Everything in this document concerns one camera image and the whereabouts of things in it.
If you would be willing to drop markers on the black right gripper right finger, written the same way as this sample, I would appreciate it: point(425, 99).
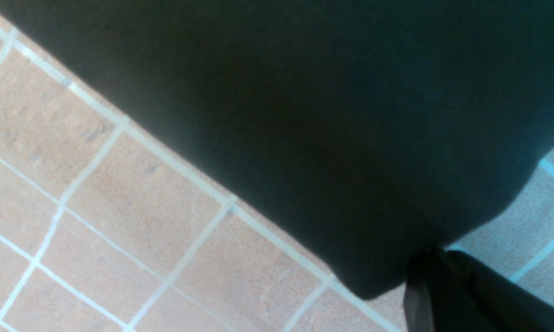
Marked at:
point(478, 299)

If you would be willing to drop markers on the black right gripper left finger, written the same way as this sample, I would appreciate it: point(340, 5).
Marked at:
point(436, 297)

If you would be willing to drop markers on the gray long-sleeve top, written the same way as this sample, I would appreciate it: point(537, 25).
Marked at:
point(366, 129)

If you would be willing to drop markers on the pink grid-pattern table cloth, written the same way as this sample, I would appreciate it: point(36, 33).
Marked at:
point(104, 229)

